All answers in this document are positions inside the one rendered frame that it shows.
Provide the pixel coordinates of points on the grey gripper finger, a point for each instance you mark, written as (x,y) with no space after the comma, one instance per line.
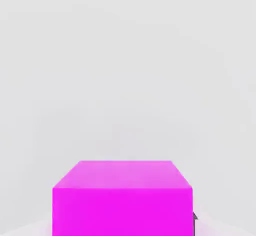
(194,223)

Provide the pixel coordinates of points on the small magenta cube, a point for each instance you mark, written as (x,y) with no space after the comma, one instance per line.
(122,210)

